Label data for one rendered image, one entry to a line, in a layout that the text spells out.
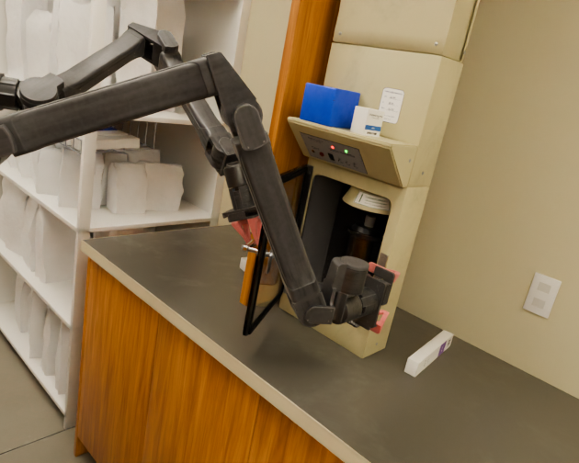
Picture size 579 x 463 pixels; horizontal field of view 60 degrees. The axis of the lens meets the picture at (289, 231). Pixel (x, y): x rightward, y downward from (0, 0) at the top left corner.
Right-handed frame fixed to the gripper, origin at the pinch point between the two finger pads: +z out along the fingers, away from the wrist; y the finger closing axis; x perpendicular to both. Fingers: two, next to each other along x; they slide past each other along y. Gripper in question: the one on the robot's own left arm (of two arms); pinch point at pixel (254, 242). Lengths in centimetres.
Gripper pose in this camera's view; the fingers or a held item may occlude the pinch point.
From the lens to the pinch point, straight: 124.5
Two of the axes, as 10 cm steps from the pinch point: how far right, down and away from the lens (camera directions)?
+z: 2.3, 9.6, 1.6
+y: -9.3, 1.7, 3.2
